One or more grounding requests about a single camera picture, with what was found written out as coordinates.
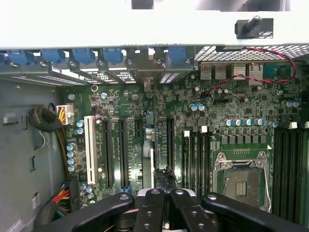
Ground RAM stick with white label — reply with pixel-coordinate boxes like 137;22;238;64
182;130;191;194

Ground CPU socket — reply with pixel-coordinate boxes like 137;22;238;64
212;151;272;213

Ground long black expansion slot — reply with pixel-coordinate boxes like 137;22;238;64
166;118;176;170
118;118;128;189
102;118;115;189

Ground short black expansion slot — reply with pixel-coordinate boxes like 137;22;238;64
134;118;143;138

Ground white expansion slot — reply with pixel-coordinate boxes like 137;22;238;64
84;115;98;186

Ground green motherboard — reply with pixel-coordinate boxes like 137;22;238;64
61;72;309;232

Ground white power connector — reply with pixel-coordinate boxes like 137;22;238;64
56;103;74;125

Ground blue card retention clip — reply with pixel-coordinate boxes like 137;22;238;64
71;48;99;67
168;46;187;66
6;49;36;66
40;49;65;65
102;47;126;66

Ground open dark PC case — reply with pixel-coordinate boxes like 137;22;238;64
0;0;309;232

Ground coloured power wire bundle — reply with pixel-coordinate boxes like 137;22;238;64
43;176;80;218

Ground black sleeved cable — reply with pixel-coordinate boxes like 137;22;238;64
28;107;62;133

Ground red black twisted wire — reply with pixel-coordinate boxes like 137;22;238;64
206;47;296;97

